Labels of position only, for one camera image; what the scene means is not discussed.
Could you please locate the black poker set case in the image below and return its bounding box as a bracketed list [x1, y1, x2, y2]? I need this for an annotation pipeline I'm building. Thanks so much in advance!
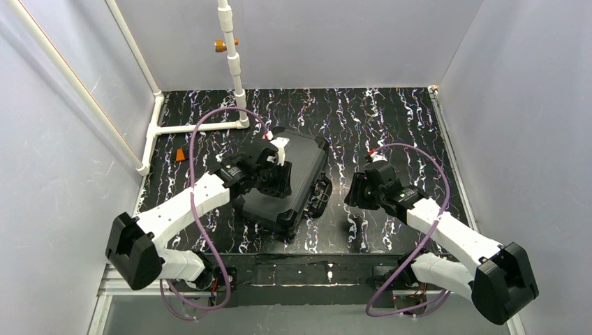
[232, 127, 332, 239]

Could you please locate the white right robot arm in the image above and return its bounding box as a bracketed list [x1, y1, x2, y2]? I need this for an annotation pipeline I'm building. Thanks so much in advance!
[345, 160, 540, 325]

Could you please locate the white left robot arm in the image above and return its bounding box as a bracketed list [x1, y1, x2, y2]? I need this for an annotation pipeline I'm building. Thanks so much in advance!
[105, 137, 291, 290]

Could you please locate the small orange black object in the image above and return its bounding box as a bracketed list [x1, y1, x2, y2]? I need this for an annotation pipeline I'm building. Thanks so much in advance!
[175, 148, 189, 163]

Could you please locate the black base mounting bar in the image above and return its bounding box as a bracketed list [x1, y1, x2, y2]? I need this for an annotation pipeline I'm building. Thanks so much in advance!
[117, 251, 445, 308]

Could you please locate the white corner pipe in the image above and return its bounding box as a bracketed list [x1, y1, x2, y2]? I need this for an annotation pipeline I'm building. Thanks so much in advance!
[104, 0, 165, 177]

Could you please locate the orange valve knob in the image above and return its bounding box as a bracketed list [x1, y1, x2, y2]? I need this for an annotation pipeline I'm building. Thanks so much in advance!
[214, 39, 228, 53]

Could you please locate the white PVC pipe stand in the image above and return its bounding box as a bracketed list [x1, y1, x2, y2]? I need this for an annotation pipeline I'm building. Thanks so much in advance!
[156, 0, 250, 135]

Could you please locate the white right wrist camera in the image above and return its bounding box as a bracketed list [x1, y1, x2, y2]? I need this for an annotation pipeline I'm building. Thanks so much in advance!
[367, 149, 387, 163]

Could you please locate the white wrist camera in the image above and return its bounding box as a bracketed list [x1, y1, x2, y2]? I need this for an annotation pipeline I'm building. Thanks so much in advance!
[367, 149, 387, 163]
[263, 131, 290, 166]

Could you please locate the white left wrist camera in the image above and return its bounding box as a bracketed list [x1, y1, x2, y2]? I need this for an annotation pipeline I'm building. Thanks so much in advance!
[263, 131, 290, 166]

